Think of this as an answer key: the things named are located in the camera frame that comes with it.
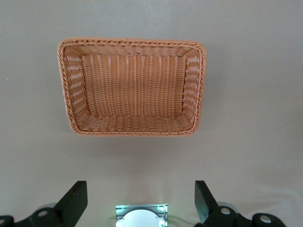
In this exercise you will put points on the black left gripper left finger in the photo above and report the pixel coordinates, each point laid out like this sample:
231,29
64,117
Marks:
71,205

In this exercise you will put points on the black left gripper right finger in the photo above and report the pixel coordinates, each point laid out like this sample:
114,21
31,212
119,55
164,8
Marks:
208,208

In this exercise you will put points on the brown wicker basket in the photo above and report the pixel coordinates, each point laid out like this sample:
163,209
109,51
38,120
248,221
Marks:
132,94

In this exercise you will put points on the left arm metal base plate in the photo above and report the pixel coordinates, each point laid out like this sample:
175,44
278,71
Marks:
142,206

